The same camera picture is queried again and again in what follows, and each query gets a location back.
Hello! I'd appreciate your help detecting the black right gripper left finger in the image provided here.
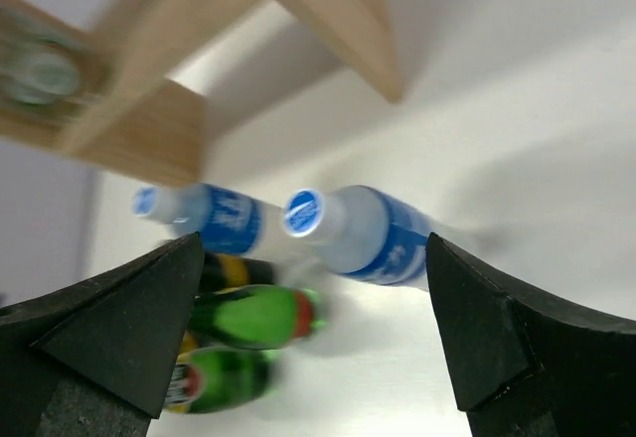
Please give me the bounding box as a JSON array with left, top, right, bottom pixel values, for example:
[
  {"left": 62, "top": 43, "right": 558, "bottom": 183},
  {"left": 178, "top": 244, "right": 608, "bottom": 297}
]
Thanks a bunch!
[{"left": 1, "top": 233, "right": 204, "bottom": 436}]

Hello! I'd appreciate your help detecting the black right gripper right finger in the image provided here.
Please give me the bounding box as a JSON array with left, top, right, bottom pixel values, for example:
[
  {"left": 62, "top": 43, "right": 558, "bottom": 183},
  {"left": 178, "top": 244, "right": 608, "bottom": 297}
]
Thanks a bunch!
[{"left": 427, "top": 233, "right": 635, "bottom": 436}]

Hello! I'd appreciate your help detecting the green glass bottle yellow label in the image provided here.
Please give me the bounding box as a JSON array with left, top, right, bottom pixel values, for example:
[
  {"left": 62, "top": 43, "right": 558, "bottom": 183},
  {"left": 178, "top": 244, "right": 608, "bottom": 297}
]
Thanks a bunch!
[{"left": 188, "top": 285, "right": 327, "bottom": 350}]

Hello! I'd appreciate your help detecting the blue label water bottle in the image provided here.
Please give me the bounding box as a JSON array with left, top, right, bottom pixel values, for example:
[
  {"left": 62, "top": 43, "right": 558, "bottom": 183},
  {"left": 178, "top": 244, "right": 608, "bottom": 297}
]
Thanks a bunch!
[
  {"left": 280, "top": 185, "right": 478, "bottom": 293},
  {"left": 132, "top": 183, "right": 302, "bottom": 262}
]

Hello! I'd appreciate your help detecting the dark beverage can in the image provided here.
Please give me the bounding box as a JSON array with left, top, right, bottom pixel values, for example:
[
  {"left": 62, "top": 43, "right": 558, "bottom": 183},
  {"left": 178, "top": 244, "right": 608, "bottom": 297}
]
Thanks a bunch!
[{"left": 198, "top": 253, "right": 276, "bottom": 295}]

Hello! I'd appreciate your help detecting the wooden two-tier shelf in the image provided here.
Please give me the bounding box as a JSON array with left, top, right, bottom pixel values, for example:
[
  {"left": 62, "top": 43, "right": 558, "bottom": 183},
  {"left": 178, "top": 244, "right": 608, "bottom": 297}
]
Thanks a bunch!
[{"left": 1, "top": 0, "right": 404, "bottom": 186}]

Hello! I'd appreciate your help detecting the clear glass bottle right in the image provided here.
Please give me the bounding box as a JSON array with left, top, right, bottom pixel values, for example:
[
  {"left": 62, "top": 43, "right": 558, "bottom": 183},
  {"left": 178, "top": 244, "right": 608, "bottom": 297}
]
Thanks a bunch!
[{"left": 1, "top": 6, "right": 83, "bottom": 106}]

